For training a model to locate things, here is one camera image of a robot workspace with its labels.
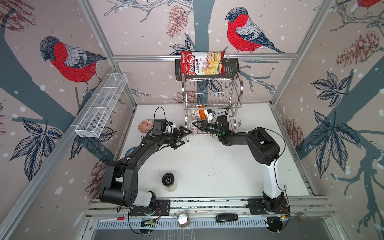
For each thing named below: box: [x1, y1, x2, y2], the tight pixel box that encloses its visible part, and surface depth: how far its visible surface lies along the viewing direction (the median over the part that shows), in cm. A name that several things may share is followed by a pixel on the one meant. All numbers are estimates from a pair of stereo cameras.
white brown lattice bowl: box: [190, 109, 197, 120], surface depth 100 cm
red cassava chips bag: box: [180, 50, 226, 76], surface depth 90 cm
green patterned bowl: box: [195, 109, 201, 120], surface depth 100 cm
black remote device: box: [215, 213, 239, 223], surface depth 70 cm
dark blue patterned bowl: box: [190, 124, 198, 135], surface depth 93 cm
